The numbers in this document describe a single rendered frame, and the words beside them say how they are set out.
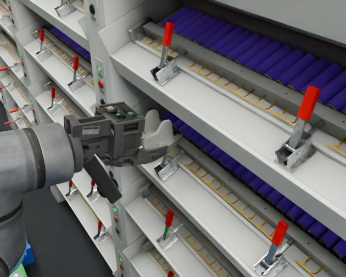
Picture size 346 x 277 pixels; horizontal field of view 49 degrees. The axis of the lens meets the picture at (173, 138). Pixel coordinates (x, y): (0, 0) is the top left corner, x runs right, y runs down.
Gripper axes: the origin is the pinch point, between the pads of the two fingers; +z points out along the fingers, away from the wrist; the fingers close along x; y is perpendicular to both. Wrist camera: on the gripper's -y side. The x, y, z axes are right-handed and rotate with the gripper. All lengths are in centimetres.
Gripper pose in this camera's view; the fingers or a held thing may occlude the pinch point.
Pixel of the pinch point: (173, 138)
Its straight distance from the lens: 69.9
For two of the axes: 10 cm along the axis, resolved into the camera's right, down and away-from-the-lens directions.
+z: 8.2, -1.9, 5.4
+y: 1.2, -8.7, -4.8
